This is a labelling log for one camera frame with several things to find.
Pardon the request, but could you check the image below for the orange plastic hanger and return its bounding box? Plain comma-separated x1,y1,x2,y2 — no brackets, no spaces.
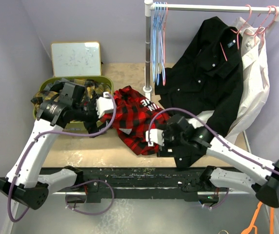
241,201,275,234

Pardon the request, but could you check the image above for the metal clothes rack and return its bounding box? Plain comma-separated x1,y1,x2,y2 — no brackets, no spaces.
143,0,279,99

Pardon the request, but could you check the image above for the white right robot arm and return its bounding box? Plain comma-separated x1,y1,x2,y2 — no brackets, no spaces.
161,115,279,208

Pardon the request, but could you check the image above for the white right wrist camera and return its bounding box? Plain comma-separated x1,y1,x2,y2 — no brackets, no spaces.
145,129,164,147

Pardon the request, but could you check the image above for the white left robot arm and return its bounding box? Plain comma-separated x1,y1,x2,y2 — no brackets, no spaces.
0,82,100,210

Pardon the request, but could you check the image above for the black button shirt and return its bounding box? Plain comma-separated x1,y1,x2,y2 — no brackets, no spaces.
154,16,244,169

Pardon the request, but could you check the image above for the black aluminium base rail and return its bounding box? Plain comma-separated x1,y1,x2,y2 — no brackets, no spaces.
12,166,252,203

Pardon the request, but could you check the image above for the pink hanger holding black shirt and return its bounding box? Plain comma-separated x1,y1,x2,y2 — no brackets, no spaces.
219,4,252,61

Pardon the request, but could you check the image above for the white shirt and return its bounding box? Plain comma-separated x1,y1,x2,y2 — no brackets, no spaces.
173,16,270,137

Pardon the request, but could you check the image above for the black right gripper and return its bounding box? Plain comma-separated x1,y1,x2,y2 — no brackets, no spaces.
157,123,187,156

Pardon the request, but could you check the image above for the yellow plaid shirt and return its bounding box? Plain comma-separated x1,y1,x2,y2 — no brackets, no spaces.
31,78,111,112

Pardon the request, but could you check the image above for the pink hanger holding white shirt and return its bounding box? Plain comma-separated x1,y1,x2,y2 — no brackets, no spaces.
251,5,278,46

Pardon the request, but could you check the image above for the pink wire hanger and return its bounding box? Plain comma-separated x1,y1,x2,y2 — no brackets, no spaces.
161,2,168,86

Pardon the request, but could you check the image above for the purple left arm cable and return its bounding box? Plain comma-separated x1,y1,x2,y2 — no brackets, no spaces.
7,93,118,223

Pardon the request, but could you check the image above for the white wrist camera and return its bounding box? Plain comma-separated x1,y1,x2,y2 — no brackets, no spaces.
145,129,164,147
96,92,115,118

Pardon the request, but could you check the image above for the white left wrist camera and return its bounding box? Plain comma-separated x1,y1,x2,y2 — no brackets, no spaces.
96,92,115,118

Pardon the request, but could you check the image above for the blue wire hanger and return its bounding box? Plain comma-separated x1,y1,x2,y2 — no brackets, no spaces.
152,7,159,85
155,2,160,76

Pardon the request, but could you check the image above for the small whiteboard yellow frame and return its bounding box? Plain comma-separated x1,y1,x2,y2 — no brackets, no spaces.
51,41,102,78

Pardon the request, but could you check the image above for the red black plaid shirt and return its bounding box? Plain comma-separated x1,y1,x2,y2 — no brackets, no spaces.
112,86,170,156

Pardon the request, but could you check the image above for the green plastic laundry basket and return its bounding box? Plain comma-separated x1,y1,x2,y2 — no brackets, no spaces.
31,76,114,133

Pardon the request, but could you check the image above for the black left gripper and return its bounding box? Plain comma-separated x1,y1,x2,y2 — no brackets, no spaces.
73,94,109,137

